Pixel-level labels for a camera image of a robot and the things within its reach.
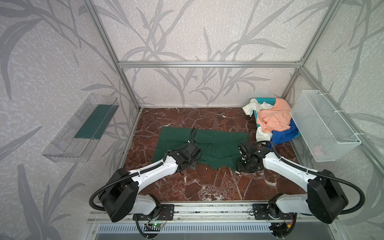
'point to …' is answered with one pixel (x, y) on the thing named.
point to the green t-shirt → (218, 149)
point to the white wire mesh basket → (326, 134)
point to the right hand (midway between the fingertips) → (238, 163)
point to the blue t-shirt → (279, 136)
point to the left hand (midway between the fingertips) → (194, 156)
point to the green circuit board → (157, 225)
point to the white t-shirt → (261, 135)
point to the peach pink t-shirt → (277, 118)
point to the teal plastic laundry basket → (272, 101)
